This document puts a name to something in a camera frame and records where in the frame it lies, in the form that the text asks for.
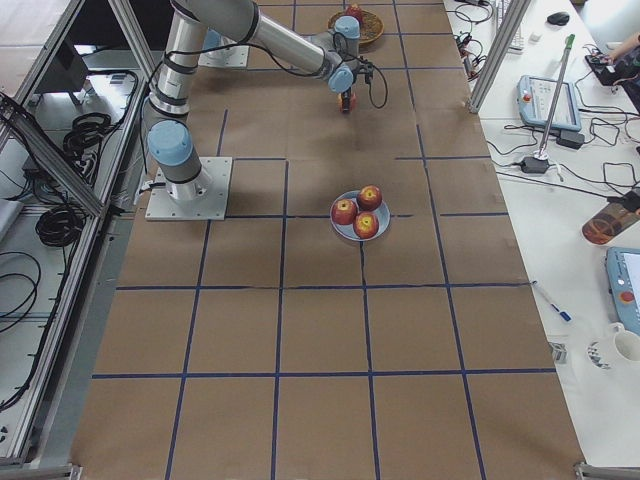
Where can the round woven wicker basket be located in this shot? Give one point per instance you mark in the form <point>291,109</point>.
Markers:
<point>368,25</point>

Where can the red yellow striped apple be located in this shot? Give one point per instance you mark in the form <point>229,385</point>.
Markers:
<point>347,102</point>

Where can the silver rod green tip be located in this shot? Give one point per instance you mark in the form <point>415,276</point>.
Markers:
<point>541,153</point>

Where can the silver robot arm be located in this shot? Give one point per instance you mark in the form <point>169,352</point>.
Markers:
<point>214,42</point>
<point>164,133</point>

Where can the white mug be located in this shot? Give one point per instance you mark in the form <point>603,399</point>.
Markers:
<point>624,343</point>

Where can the dark red apple in basket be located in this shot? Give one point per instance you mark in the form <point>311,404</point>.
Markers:
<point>354,11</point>

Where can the red apple plate front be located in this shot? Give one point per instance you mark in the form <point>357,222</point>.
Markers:
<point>366,225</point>

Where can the red apple plate left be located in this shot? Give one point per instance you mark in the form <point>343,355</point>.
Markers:
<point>343,211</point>

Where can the white blue pen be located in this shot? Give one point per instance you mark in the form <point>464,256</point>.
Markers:
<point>545,295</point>

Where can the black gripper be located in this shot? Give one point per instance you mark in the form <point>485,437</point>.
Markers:
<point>347,88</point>

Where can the blue teach pendant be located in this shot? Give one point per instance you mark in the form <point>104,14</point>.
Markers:
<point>534,99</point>
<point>622,268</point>

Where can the red apple plate back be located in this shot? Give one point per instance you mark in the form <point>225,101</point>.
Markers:
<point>369,198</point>

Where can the aluminium frame post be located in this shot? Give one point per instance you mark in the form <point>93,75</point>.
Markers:
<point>511,21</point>

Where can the light blue plate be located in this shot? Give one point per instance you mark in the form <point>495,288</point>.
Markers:
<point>347,231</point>

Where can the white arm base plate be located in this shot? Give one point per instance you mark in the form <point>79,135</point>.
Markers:
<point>240,55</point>
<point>204,198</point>

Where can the red apple plate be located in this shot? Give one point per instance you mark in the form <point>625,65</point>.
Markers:
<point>343,211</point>
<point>369,198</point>
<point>366,225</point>

